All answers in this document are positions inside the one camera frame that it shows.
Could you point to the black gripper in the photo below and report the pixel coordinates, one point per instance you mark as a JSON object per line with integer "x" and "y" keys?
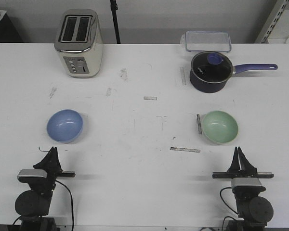
{"x": 46, "y": 163}
{"x": 246, "y": 166}

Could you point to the blue bowl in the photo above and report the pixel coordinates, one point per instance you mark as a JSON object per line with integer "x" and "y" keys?
{"x": 65, "y": 126}

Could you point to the green bowl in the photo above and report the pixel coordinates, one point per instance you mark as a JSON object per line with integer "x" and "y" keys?
{"x": 219, "y": 127}

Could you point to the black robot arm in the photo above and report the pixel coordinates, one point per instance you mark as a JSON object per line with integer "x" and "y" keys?
{"x": 253, "y": 211}
{"x": 33, "y": 205}

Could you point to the glass pot lid blue knob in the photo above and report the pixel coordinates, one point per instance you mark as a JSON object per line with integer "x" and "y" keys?
{"x": 212, "y": 67}

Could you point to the clear plastic food container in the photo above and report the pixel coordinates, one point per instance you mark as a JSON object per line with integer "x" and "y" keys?
{"x": 198, "y": 41}

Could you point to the cream and chrome toaster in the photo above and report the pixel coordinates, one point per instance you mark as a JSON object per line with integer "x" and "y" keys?
{"x": 79, "y": 43}

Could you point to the grey metal shelf upright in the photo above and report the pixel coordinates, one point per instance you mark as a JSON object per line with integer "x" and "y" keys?
{"x": 271, "y": 21}

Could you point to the blue saucepan with handle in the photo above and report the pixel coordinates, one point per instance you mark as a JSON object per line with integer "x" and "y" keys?
{"x": 215, "y": 87}

